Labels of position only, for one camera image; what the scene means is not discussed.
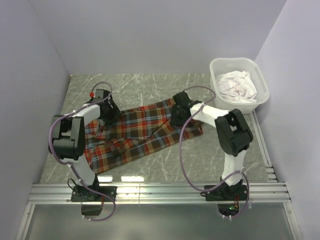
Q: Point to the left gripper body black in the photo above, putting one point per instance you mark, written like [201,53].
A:
[112,113]

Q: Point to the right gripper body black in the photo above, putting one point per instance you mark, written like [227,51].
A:
[176,115]

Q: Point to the plaid long sleeve shirt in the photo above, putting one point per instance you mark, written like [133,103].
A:
[137,132]

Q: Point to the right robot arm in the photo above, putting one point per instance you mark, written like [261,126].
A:
[234,136]

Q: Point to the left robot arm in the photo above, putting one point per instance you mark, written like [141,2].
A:
[67,137]

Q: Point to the white shirt in basket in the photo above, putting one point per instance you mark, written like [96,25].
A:
[237,87]

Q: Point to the white plastic basket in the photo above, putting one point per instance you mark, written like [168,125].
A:
[225,65]

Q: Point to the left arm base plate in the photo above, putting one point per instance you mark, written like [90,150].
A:
[81,194]

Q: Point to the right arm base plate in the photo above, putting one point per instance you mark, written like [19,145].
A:
[225,193]

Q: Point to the black box under rail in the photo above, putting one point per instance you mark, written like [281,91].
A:
[88,210]

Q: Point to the aluminium rail frame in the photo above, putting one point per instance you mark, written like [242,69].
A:
[153,202]

